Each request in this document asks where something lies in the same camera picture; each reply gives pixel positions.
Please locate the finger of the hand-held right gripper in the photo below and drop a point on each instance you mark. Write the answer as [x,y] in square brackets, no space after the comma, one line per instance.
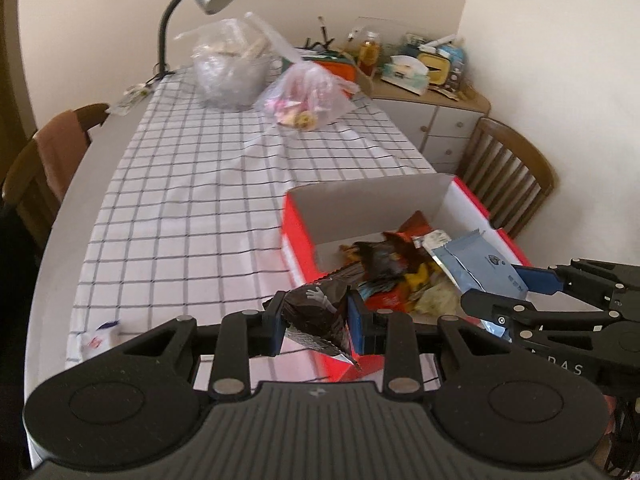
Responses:
[542,280]
[500,307]

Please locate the clear plastic container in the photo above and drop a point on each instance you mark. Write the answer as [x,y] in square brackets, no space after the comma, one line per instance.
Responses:
[372,27]

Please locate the small packets beside lamp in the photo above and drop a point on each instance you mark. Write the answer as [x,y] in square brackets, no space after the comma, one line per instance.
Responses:
[129,97]

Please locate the wooden chair with slatted back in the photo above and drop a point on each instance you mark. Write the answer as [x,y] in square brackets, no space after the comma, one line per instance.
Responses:
[505,170]

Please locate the red snack packet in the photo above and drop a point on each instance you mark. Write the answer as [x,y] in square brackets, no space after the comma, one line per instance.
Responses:
[386,301]

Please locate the white green tissue box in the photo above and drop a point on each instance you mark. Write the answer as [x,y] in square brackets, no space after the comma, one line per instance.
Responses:
[406,72]

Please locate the clear bag of pastries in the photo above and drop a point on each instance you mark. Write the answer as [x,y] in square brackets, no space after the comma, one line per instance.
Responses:
[305,100]

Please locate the white cabinet with wooden top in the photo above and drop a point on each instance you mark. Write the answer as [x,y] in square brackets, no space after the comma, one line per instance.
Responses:
[440,125]

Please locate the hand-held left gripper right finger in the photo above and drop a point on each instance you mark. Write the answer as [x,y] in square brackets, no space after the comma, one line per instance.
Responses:
[355,322]

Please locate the black orange snack packet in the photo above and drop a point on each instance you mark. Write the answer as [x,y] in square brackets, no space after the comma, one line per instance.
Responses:
[385,257]

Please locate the orange container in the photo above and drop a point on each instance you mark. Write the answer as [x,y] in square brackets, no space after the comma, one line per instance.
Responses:
[330,66]

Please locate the orange brown snack packet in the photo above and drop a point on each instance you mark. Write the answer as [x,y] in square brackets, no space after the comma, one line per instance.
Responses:
[412,225]

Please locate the checked tablecloth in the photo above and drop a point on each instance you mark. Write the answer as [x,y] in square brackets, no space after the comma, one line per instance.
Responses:
[200,200]

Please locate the wooden chair with curved back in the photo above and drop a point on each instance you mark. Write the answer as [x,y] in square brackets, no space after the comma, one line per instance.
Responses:
[27,195]

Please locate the small white red sachet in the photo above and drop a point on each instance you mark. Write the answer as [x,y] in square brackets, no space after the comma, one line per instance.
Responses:
[100,336]

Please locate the dark brown snack packet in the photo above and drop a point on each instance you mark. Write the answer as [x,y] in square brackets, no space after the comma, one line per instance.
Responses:
[312,312]

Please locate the yellow box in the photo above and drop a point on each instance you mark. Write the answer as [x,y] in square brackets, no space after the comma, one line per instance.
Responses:
[434,67]

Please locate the red white cardboard box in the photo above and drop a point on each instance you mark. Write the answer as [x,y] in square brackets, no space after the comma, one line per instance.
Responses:
[360,200]

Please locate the large clear plastic bag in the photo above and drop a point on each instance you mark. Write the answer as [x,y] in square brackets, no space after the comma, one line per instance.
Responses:
[227,70]

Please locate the small white snack packet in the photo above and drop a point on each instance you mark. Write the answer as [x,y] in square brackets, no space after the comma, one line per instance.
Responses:
[436,238]

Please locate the blue box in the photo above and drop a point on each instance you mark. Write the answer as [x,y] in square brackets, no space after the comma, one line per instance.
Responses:
[455,62]

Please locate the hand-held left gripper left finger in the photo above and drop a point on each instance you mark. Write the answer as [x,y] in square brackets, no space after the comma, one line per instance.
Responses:
[278,332]

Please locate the bottle of orange liquid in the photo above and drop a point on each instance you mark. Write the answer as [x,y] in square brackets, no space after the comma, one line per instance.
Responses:
[369,55]

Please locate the light blue snack packet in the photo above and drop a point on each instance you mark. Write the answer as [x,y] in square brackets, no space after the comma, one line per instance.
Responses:
[475,265]

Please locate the pale yellow snack packet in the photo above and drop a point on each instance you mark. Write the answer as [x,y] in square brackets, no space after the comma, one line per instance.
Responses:
[437,302]

